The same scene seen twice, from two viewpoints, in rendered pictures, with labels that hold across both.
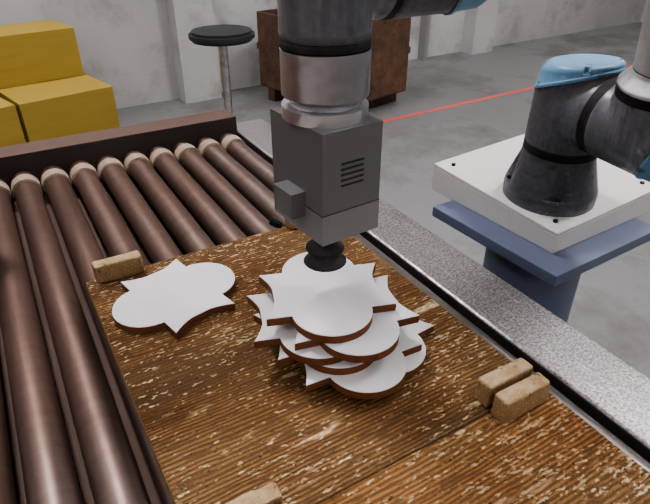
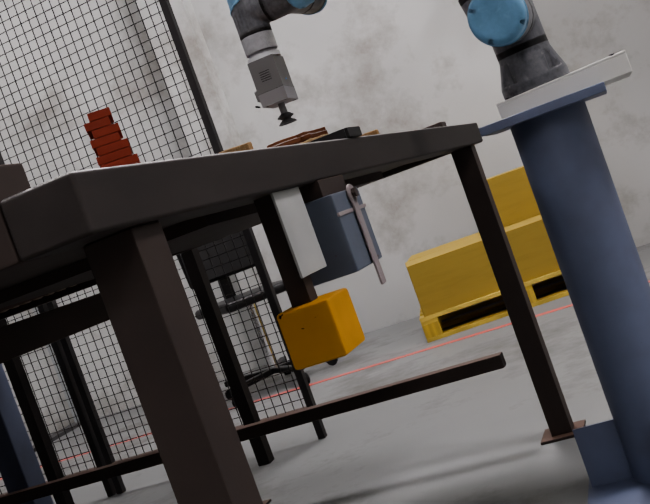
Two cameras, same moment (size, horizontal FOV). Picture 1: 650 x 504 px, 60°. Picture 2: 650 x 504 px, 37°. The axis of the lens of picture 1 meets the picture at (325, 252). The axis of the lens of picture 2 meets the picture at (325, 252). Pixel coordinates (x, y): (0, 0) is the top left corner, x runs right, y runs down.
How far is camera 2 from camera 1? 1.99 m
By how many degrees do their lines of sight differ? 56
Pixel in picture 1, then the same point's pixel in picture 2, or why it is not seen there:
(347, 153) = (260, 68)
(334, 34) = (243, 30)
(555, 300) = (547, 163)
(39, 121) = (526, 247)
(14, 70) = (515, 205)
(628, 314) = not seen: outside the picture
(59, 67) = not seen: hidden behind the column
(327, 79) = (246, 45)
